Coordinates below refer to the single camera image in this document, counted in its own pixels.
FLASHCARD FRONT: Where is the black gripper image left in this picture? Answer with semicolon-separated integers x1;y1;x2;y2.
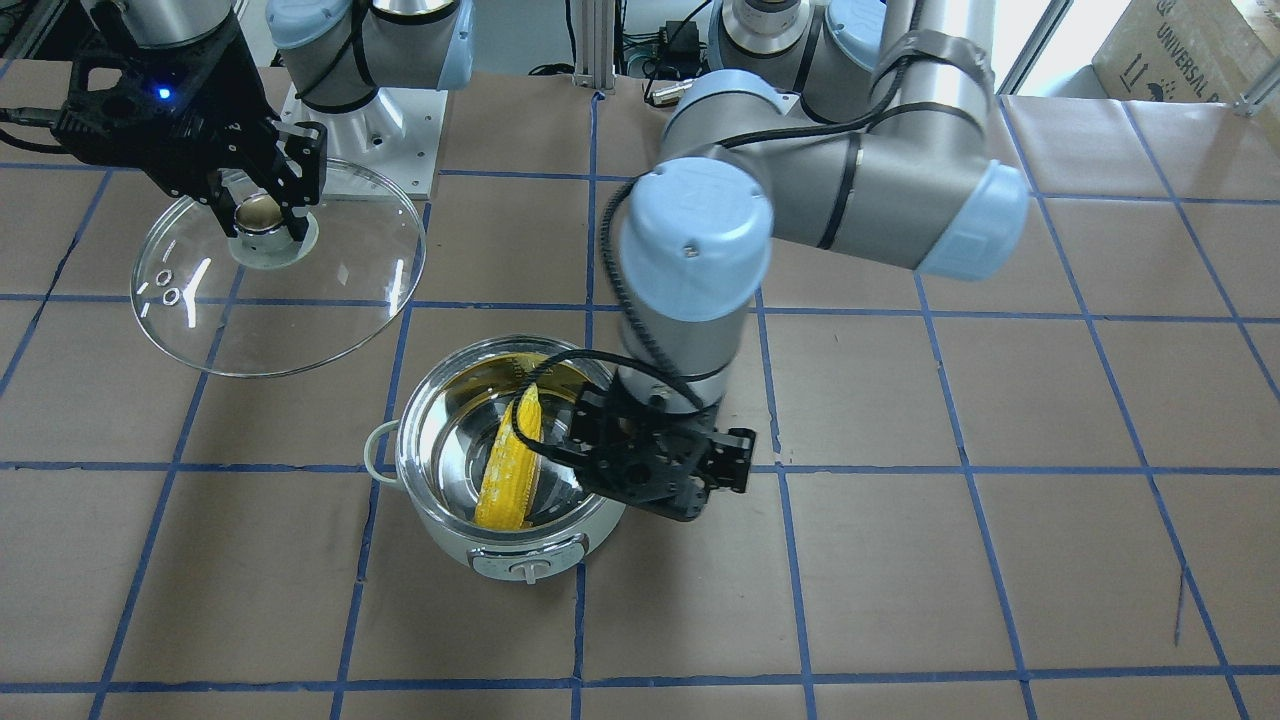
51;18;326;243

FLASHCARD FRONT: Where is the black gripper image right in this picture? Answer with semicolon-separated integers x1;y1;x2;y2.
566;382;756;521

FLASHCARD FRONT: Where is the glass pot lid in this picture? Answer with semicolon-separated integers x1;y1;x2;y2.
131;159;426;378

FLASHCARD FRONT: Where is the yellow corn cob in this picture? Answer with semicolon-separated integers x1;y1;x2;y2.
474;384;541;530

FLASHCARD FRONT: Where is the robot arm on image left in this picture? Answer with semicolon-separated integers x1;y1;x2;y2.
44;1;474;243

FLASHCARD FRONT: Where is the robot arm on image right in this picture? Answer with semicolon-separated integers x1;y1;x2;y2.
547;1;1028;521

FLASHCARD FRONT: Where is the white electric cooking pot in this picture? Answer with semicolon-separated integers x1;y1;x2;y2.
364;334;625;584

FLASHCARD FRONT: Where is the black power adapter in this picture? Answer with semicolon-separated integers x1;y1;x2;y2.
659;20;701;61

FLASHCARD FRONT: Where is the cardboard box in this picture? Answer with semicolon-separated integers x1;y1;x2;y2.
1092;1;1279;102

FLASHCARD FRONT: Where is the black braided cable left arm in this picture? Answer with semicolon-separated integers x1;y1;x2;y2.
515;55;916;471

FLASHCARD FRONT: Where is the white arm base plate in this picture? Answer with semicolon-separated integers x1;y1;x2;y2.
282;88;451;200

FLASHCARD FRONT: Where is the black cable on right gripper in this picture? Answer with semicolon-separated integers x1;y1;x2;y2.
0;105;61;156

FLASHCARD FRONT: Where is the aluminium frame post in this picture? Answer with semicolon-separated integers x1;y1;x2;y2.
570;0;620;95

